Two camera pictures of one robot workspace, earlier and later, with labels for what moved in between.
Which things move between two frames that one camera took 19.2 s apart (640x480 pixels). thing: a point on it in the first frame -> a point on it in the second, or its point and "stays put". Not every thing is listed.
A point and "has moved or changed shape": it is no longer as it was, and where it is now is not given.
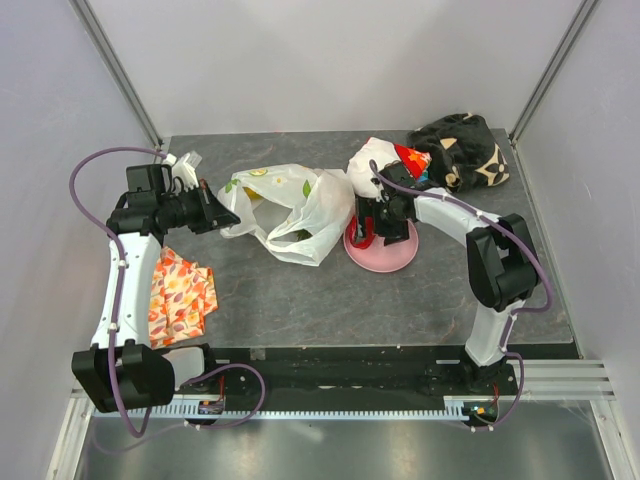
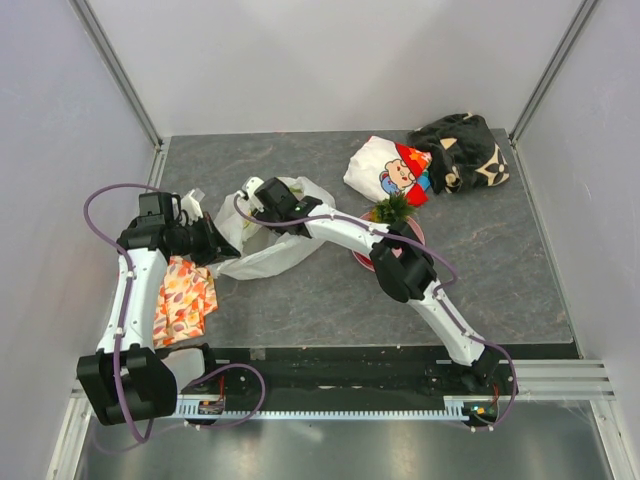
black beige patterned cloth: x=463 y=153 stays put
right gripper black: x=368 y=207 -> x=264 y=215
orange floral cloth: x=181 y=293 stays put
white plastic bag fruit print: x=301 y=213 has moved or changed shape
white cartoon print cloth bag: x=362 y=178 stays put
